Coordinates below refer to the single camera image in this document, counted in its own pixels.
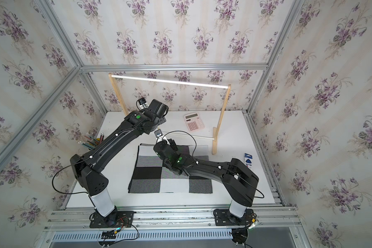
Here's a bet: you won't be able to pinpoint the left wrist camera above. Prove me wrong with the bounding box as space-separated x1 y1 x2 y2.
137 98 148 109

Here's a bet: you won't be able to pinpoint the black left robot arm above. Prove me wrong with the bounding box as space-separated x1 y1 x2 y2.
70 99 169 227

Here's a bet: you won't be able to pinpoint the blue white packaged item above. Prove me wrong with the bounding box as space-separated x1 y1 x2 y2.
244 153 253 170

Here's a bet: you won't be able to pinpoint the black white checkered scarf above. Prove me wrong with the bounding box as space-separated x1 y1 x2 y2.
128 144 213 194

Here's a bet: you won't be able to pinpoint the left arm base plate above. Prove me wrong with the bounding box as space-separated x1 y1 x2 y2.
89 211 135 228

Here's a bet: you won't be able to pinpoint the wooden clothes rack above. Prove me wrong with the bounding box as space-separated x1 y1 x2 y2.
108 73 231 155

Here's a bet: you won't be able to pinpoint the aluminium mounting rail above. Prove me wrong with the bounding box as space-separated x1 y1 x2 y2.
43 205 302 231

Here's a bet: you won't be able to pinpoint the colored pencils bundle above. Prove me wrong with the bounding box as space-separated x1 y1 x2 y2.
78 133 104 150

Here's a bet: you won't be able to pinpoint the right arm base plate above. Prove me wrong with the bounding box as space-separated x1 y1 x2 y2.
213 208 257 227

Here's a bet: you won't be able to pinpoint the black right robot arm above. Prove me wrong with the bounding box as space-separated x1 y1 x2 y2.
154 139 259 228

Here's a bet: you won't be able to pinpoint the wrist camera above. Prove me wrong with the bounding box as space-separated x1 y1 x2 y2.
137 98 148 109
154 129 163 139

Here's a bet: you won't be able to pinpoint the aluminium frame profiles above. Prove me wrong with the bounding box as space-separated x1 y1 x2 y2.
0 0 311 248

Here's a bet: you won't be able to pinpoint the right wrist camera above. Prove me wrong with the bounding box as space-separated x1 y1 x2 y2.
154 129 163 139

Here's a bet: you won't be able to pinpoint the small electronics board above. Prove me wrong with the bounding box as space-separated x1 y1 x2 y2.
101 228 121 240

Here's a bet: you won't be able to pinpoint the pink calculator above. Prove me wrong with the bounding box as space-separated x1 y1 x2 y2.
184 112 205 132

